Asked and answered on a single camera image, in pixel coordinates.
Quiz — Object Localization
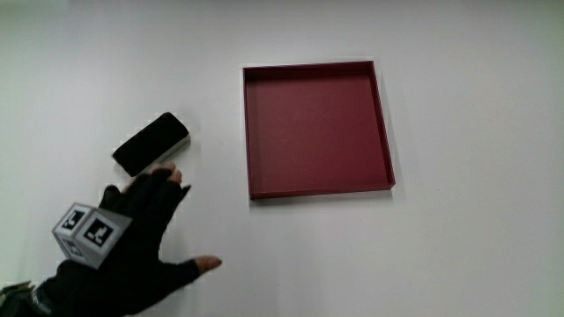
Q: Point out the red square tray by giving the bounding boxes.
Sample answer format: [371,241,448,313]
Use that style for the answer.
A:
[241,60,397,201]

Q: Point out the black whiteboard eraser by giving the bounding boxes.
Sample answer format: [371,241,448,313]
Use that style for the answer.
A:
[111,111,192,178]

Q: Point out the person's left forearm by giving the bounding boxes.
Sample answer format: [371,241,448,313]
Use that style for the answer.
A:
[0,280,53,317]

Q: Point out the person's left hand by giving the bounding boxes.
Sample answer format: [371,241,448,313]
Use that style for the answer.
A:
[38,161,223,317]

